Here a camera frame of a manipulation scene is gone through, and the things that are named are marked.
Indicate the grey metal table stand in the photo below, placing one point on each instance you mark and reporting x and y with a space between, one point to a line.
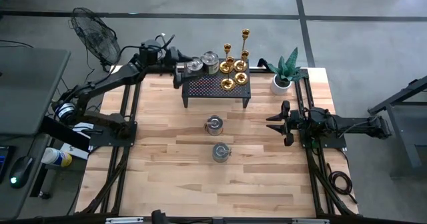
403 134

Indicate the black floor fan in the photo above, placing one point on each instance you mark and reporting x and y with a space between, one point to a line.
96 34

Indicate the black table clamp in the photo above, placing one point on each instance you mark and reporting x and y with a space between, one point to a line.
262 63
159 217

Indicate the silver lidded candle tin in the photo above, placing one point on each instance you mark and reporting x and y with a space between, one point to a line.
220 152
194 65
210 62
214 125

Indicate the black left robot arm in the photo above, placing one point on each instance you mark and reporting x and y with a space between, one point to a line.
106 80

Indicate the black backlit keyboard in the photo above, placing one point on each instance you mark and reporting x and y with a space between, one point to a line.
4 164

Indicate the snake plant in white pot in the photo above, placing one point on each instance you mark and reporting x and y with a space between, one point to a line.
280 87

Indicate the black perforated metal shelf riser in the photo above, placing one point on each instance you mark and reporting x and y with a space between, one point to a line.
207 87

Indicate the grey tabletop panel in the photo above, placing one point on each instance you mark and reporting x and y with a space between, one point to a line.
30 84

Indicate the black aluminium rig frame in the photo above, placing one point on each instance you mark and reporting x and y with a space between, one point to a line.
131 97

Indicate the grey desk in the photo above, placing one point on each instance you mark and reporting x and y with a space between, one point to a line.
13 200

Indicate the tall gold candlestick holder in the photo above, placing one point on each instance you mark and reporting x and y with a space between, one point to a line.
245 34

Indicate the black computer mouse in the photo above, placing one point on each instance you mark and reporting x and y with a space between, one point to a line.
20 170

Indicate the silver metal bracket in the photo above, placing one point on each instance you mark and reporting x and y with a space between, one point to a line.
310 221
124 220

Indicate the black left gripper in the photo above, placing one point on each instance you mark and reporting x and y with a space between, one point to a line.
173 59

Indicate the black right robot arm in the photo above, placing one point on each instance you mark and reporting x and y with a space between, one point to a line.
360 125

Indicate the white paper sheet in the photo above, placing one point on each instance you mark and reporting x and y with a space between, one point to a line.
78 154

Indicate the black desk post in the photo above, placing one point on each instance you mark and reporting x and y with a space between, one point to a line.
46 184

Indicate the medium gold candlestick holder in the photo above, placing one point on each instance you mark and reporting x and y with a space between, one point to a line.
228 84
241 79

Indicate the short gold candlestick holder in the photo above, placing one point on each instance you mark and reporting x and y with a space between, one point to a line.
226 68

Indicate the white disinfectant wipes canister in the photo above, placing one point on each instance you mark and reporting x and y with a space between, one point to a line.
55 156

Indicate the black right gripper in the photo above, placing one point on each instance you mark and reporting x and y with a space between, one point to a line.
295 124

